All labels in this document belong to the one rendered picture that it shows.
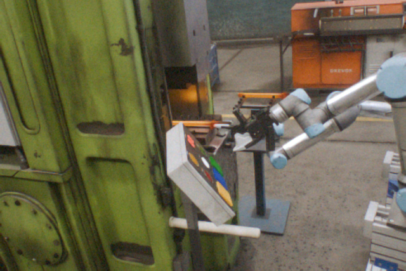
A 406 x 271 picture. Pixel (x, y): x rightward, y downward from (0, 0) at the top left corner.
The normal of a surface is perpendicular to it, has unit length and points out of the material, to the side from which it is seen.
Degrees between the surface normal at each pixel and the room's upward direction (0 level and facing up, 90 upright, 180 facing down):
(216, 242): 90
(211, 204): 90
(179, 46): 90
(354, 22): 90
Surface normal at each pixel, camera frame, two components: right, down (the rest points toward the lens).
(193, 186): 0.10, 0.36
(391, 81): -0.72, 0.22
